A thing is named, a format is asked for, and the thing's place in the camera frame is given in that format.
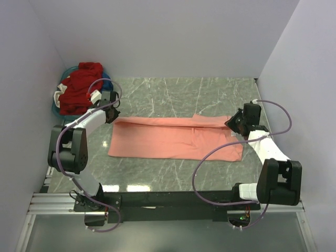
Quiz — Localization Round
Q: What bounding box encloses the pink t shirt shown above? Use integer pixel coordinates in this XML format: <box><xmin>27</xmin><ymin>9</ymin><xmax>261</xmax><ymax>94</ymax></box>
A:
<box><xmin>108</xmin><ymin>114</ymin><xmax>243</xmax><ymax>162</ymax></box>

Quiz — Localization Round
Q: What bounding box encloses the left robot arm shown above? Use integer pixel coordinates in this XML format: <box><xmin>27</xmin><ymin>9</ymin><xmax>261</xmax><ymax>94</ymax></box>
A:
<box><xmin>48</xmin><ymin>91</ymin><xmax>120</xmax><ymax>203</ymax></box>

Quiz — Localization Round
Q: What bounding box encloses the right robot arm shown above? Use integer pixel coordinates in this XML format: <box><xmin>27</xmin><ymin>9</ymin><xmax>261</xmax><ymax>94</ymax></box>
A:
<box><xmin>225</xmin><ymin>101</ymin><xmax>302</xmax><ymax>206</ymax></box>

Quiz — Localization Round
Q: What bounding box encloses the blue t shirt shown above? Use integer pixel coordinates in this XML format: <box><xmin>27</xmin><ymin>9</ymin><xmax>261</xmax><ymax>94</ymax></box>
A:
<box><xmin>101</xmin><ymin>72</ymin><xmax>114</xmax><ymax>91</ymax></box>

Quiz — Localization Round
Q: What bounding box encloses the red t shirt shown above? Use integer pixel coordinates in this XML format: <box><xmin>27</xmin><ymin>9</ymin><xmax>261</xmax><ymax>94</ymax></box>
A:
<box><xmin>59</xmin><ymin>62</ymin><xmax>103</xmax><ymax>116</ymax></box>

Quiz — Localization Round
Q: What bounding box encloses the white t shirt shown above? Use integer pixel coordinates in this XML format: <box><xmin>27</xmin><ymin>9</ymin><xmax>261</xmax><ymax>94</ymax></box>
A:
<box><xmin>54</xmin><ymin>83</ymin><xmax>67</xmax><ymax>108</ymax></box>

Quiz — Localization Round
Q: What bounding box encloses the teal laundry basket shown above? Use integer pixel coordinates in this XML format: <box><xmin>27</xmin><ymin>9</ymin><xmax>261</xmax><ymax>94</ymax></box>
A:
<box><xmin>50</xmin><ymin>66</ymin><xmax>106</xmax><ymax>122</ymax></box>

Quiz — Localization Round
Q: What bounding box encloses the black base beam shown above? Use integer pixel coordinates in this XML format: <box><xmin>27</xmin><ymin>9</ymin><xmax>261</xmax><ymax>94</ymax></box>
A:
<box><xmin>73</xmin><ymin>190</ymin><xmax>260</xmax><ymax>226</ymax></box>

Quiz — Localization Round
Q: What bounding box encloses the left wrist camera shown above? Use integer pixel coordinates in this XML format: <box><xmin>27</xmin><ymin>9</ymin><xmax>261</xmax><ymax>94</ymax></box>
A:
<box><xmin>87</xmin><ymin>90</ymin><xmax>102</xmax><ymax>104</ymax></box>

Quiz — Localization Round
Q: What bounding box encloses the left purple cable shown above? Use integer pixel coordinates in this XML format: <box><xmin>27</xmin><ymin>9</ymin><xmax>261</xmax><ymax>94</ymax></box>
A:
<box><xmin>57</xmin><ymin>77</ymin><xmax>123</xmax><ymax>234</ymax></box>

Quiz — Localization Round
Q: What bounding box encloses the purple cable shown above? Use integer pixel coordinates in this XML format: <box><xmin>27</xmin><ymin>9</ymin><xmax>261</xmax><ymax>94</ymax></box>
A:
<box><xmin>57</xmin><ymin>77</ymin><xmax>123</xmax><ymax>234</ymax></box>
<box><xmin>193</xmin><ymin>99</ymin><xmax>293</xmax><ymax>229</ymax></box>

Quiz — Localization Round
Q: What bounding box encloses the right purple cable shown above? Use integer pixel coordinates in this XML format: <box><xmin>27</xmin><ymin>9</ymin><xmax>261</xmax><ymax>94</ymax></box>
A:
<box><xmin>193</xmin><ymin>99</ymin><xmax>293</xmax><ymax>229</ymax></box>

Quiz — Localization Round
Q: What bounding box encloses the aluminium rail frame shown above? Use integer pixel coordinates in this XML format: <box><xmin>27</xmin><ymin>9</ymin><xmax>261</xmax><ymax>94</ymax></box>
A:
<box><xmin>26</xmin><ymin>123</ymin><xmax>305</xmax><ymax>216</ymax></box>

